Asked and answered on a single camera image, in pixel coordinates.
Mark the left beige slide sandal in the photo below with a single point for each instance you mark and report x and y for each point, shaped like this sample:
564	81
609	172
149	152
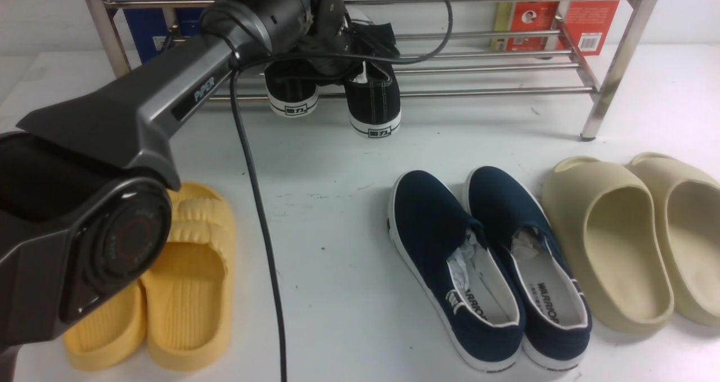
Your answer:
603	217

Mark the right beige slide sandal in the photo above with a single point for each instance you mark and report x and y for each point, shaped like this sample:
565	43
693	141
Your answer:
686	202

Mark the left yellow slipper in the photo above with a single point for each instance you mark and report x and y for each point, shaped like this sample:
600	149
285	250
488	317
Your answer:
110	334

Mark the right yellow slipper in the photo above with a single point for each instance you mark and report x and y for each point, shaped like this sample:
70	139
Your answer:
189	289

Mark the yellow slipper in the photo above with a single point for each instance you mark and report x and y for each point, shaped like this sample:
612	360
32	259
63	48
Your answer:
110	334
189	289

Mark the right navy slip-on shoe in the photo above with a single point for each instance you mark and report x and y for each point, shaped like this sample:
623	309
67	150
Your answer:
558	321

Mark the black canvas sneaker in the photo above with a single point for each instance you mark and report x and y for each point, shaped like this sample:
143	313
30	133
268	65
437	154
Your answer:
292	93
371	89

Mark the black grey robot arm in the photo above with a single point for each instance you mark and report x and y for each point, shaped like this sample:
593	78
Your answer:
85	182

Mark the left navy slip-on shoe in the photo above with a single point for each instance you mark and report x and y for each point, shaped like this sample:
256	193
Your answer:
448	253

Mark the stainless steel shoe rack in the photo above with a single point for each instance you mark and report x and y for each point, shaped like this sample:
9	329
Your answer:
560	42

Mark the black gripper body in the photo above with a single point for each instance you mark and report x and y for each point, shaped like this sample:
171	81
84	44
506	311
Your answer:
333	33

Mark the red box behind rack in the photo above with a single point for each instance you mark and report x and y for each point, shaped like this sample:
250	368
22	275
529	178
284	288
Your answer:
588	22

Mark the navy slip-on shoe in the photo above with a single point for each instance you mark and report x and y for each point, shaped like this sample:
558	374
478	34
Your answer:
448	253
558	321

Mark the beige slide sandal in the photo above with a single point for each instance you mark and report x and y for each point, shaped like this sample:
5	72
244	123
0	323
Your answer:
603	217
686	202

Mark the blue box behind rack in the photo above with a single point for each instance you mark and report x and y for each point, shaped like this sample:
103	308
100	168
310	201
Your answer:
149	30

